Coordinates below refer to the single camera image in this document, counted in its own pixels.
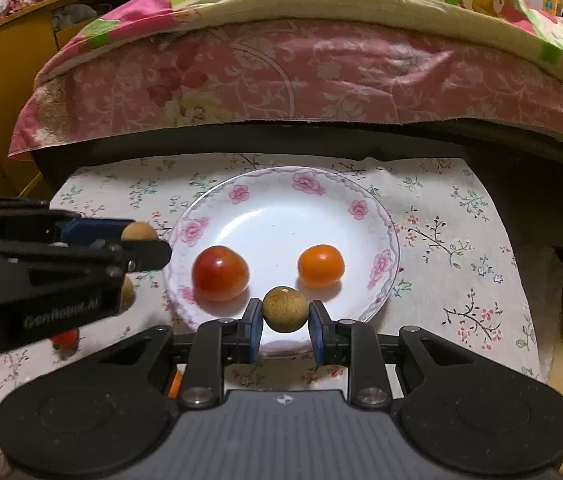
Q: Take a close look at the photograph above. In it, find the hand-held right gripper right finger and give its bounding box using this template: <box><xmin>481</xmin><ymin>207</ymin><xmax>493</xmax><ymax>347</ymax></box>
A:
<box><xmin>309</xmin><ymin>301</ymin><xmax>467</xmax><ymax>409</ymax></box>

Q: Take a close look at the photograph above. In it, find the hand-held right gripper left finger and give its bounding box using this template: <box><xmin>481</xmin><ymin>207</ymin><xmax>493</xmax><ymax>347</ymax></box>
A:
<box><xmin>98</xmin><ymin>300</ymin><xmax>265</xmax><ymax>409</ymax></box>

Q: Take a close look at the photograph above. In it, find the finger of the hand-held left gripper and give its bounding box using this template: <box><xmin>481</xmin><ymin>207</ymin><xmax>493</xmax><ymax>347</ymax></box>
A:
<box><xmin>0</xmin><ymin>191</ymin><xmax>135</xmax><ymax>247</ymax></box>
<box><xmin>0</xmin><ymin>239</ymin><xmax>173</xmax><ymax>282</ymax></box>

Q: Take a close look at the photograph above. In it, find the brown longan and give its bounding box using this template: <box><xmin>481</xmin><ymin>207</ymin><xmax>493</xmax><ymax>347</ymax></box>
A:
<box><xmin>120</xmin><ymin>221</ymin><xmax>159</xmax><ymax>242</ymax></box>
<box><xmin>263</xmin><ymin>287</ymin><xmax>311</xmax><ymax>334</ymax></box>
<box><xmin>119</xmin><ymin>277</ymin><xmax>136</xmax><ymax>316</ymax></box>

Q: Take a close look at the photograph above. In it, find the red cherry tomato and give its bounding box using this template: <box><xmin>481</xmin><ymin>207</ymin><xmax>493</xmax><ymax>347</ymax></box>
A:
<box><xmin>50</xmin><ymin>327</ymin><xmax>81</xmax><ymax>357</ymax></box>

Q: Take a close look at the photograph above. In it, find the large red tomato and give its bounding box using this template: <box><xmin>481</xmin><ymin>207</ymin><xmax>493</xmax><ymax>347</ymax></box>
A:
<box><xmin>191</xmin><ymin>245</ymin><xmax>251</xmax><ymax>303</ymax></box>

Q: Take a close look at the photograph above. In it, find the white floral plate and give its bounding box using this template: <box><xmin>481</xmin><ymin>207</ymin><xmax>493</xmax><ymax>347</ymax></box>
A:
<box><xmin>163</xmin><ymin>166</ymin><xmax>402</xmax><ymax>358</ymax></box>

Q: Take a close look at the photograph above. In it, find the white floral cloth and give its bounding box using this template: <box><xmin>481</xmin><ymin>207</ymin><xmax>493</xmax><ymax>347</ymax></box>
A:
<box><xmin>0</xmin><ymin>152</ymin><xmax>542</xmax><ymax>461</ymax></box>

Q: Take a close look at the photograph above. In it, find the yellow green patchwork quilt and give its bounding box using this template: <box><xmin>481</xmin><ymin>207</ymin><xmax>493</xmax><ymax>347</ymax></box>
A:
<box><xmin>36</xmin><ymin>0</ymin><xmax>563</xmax><ymax>111</ymax></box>

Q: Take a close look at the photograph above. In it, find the dark bed frame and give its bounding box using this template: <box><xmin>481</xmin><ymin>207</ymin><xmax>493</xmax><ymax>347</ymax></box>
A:
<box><xmin>32</xmin><ymin>119</ymin><xmax>563</xmax><ymax>261</ymax></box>

